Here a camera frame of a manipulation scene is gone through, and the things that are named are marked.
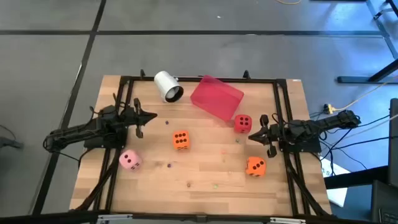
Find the yellow power plug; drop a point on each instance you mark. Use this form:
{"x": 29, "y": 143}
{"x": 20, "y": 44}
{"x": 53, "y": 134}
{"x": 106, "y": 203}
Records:
{"x": 329, "y": 109}

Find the large orange foam die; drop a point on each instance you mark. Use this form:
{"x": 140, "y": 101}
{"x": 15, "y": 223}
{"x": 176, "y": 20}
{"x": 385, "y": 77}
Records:
{"x": 181, "y": 139}
{"x": 256, "y": 166}

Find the silver metal bracket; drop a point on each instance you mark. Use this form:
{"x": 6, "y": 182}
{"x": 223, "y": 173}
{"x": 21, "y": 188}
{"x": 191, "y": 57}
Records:
{"x": 113, "y": 217}
{"x": 287, "y": 220}

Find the white round desk fan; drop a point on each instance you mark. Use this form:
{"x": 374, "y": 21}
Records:
{"x": 168, "y": 86}

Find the large red foam die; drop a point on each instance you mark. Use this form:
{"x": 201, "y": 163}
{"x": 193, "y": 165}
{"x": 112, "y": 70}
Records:
{"x": 242, "y": 123}

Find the black flat bar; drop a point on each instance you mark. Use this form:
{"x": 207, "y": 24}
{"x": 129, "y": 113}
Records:
{"x": 354, "y": 179}

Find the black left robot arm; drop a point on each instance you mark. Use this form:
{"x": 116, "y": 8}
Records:
{"x": 71, "y": 130}

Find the black desk leg frame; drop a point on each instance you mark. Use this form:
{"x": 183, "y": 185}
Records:
{"x": 357, "y": 80}

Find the pink translucent plastic bin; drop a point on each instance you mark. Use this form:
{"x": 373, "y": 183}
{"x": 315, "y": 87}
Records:
{"x": 217, "y": 98}

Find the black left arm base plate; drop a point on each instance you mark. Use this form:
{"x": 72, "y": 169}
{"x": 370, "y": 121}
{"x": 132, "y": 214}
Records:
{"x": 93, "y": 144}

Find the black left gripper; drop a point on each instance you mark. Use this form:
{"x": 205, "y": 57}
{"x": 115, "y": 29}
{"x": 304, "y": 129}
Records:
{"x": 132, "y": 116}

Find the black upright panel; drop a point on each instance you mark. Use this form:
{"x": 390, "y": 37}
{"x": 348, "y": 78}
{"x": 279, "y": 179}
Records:
{"x": 394, "y": 140}

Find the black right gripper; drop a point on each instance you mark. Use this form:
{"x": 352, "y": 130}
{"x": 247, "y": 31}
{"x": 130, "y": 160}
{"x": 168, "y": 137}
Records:
{"x": 273, "y": 134}

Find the black rig crossbar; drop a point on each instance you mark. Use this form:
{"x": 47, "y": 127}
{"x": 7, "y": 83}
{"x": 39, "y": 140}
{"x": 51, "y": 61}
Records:
{"x": 46, "y": 218}

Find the large pink foam die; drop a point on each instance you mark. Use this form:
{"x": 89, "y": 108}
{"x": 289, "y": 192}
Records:
{"x": 130, "y": 159}

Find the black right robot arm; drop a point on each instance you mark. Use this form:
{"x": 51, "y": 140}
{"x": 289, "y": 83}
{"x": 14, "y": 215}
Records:
{"x": 329, "y": 123}

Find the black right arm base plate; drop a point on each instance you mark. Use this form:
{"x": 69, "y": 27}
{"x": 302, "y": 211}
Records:
{"x": 308, "y": 148}

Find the black equipment box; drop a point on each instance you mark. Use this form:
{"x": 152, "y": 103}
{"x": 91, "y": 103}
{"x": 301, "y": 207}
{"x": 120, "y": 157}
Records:
{"x": 385, "y": 205}

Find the grey floor object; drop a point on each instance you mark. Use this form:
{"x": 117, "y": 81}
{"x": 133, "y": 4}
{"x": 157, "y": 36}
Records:
{"x": 9, "y": 143}

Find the black aluminium table frame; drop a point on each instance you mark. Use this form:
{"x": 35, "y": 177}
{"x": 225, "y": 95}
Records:
{"x": 281, "y": 83}

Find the white paper sheet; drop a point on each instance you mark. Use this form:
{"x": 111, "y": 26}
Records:
{"x": 334, "y": 193}

